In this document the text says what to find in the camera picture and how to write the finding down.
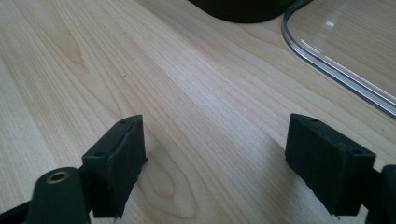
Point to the dark round object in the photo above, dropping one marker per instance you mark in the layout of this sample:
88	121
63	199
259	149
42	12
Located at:
243	9

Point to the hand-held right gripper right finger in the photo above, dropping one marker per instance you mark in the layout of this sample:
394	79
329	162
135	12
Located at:
327	161

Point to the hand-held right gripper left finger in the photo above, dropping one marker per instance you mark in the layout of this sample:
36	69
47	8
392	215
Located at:
115	168

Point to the clear plastic tray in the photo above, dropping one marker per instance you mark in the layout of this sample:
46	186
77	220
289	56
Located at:
348	37

